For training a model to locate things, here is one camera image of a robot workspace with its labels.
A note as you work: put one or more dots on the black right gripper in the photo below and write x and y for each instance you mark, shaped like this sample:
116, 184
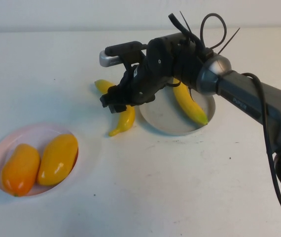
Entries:
143, 86

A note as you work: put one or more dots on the short curved yellow banana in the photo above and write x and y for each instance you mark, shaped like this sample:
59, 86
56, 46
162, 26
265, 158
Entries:
125, 121

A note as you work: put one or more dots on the long banana with green tip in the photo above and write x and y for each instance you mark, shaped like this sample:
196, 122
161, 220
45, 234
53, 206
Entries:
189, 106

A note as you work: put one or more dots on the yellow mango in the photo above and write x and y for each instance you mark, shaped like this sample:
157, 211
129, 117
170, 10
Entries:
56, 160

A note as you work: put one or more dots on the orange mango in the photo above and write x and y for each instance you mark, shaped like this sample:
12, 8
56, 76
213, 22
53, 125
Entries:
19, 170

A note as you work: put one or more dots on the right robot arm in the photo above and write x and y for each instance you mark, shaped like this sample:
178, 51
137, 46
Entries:
244, 93

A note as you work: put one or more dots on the grey-blue round plate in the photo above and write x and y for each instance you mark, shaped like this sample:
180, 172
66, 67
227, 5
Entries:
162, 116

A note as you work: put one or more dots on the pink round plate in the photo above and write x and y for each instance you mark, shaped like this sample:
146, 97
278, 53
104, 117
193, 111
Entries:
32, 135

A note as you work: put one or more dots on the black zip tie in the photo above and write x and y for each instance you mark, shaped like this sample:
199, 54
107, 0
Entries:
185, 22
229, 39

